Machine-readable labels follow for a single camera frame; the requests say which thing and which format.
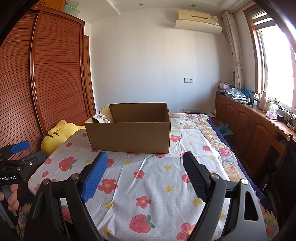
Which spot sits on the brown cardboard box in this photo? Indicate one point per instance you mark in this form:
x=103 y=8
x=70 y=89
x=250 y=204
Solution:
x=129 y=136

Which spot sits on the person's left hand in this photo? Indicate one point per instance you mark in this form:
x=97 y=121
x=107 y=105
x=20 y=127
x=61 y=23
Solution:
x=12 y=199

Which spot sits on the pink box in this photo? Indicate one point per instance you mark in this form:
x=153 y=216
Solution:
x=224 y=85

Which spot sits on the white blue-print snack packet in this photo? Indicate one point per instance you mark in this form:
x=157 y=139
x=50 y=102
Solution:
x=101 y=118

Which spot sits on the pink white bottle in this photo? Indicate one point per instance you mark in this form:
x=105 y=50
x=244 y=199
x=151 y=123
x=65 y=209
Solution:
x=262 y=102

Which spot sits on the wooden framed window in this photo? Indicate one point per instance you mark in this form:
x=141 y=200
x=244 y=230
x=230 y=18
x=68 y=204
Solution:
x=277 y=69

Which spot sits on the green-capped bottle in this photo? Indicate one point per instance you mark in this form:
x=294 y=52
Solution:
x=276 y=101

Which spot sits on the teal cloth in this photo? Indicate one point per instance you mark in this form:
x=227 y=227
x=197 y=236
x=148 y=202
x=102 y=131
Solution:
x=223 y=129

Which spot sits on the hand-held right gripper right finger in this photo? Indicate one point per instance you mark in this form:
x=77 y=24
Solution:
x=196 y=176

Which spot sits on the blue packs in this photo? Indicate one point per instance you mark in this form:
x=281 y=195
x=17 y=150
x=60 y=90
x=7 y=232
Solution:
x=246 y=92

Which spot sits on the white wall switch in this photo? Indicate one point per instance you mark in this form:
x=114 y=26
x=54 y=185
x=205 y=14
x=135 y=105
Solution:
x=189 y=80

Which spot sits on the low wooden cabinet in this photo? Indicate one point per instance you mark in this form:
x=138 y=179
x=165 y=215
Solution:
x=245 y=125

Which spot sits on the green plastic storage box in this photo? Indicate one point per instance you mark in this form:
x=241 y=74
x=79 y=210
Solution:
x=71 y=9

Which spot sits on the yellow plush toy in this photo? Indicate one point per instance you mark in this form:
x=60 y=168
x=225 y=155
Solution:
x=55 y=139

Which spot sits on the floral cloth pile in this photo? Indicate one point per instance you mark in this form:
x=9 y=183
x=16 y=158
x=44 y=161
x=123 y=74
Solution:
x=235 y=94

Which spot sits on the cream wall air conditioner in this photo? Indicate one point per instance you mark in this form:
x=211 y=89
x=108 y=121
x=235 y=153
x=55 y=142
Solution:
x=196 y=15

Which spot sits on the wooden slatted wardrobe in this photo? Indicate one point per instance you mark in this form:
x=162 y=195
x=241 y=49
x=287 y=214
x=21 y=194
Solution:
x=57 y=69

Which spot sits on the white wall socket row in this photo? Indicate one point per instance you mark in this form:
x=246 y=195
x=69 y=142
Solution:
x=188 y=110

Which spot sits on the tissue pack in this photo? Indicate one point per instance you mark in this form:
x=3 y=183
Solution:
x=271 y=112

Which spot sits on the strawberry printed white cloth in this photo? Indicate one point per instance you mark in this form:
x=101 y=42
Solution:
x=143 y=166

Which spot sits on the floral bed sheet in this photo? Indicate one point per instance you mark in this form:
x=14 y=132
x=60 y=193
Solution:
x=222 y=148

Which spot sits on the patterned white curtain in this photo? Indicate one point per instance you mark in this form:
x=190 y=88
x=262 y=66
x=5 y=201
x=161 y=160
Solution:
x=233 y=46

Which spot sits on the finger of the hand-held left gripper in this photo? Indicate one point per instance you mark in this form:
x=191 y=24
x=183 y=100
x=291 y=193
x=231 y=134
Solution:
x=20 y=147
x=34 y=160

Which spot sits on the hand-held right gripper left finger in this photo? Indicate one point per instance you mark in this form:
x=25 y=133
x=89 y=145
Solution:
x=94 y=178

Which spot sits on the black chair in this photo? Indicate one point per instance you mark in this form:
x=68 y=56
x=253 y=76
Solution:
x=284 y=162

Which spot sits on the white air deflector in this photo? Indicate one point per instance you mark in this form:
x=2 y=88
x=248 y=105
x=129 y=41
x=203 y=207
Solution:
x=198 y=27

